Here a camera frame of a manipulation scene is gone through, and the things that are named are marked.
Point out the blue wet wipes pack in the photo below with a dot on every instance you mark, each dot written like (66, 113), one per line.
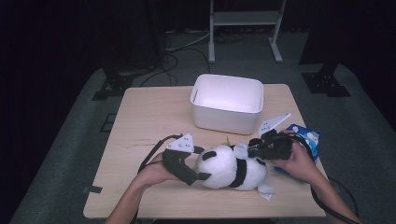
(311, 140)

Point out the person's right hand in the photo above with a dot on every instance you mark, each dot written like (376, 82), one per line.
(299, 165)

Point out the white metal stand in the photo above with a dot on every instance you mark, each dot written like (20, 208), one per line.
(243, 18)

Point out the panda plush toy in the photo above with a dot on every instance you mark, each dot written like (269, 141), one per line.
(218, 168)

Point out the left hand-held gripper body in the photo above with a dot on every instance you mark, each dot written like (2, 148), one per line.
(176, 161)

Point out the black stand base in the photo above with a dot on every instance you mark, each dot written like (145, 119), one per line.
(325, 84)
(113, 85)

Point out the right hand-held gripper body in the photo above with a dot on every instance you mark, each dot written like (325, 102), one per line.
(277, 147)

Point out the black tape strip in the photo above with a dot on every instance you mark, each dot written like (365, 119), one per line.
(93, 189)

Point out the person's left hand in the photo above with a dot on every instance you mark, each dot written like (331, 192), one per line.
(155, 174)

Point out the white plastic bin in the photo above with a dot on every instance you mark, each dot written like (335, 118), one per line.
(224, 121)

